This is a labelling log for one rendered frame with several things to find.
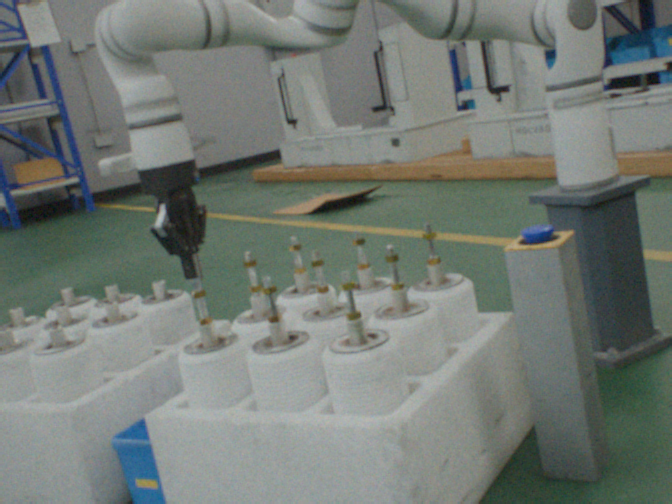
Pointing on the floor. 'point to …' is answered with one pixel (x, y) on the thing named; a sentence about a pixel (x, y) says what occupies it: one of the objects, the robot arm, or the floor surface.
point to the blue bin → (139, 463)
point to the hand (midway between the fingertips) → (192, 268)
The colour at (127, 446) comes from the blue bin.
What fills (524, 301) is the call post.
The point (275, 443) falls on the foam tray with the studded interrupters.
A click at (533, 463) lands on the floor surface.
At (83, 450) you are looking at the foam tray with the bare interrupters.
